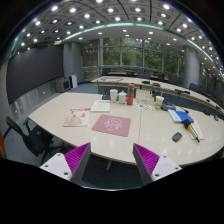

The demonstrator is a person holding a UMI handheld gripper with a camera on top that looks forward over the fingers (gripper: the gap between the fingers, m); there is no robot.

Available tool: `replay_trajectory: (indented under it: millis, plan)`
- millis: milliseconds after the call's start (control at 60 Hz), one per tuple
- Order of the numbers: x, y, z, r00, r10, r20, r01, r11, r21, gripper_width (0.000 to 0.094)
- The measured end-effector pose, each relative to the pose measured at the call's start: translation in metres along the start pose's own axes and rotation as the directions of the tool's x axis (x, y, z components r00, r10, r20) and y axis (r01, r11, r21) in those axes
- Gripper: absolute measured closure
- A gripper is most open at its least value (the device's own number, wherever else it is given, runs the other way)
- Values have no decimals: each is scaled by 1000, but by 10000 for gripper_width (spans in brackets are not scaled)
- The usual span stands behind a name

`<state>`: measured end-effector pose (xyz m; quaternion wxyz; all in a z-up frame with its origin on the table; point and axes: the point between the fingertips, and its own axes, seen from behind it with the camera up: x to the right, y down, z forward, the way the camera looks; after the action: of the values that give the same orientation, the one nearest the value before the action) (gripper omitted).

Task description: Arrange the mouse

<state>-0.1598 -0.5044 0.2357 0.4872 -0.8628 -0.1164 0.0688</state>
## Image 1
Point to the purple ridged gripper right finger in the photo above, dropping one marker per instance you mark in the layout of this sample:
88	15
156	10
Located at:
151	166

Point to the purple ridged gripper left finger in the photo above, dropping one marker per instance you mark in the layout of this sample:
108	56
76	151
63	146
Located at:
69	166

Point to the pink mouse pad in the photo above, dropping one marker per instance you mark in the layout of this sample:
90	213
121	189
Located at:
114	125

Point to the black office chair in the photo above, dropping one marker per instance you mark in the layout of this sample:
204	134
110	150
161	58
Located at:
38	141

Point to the red and white magazine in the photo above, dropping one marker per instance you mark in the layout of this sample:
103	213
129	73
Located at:
77	117

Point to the blue notebook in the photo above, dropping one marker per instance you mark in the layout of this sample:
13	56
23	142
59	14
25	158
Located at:
181	116

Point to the green and white paper cup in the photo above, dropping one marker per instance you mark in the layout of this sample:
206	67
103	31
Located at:
159	102

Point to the white paper booklet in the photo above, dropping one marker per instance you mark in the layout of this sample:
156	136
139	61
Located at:
101	106

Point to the white lidded cup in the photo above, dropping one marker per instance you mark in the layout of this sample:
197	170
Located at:
122	97

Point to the grey box cabinet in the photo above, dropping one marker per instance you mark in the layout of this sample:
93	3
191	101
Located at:
62	85

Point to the large dark wall screen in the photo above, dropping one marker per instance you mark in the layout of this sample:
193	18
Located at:
32	68

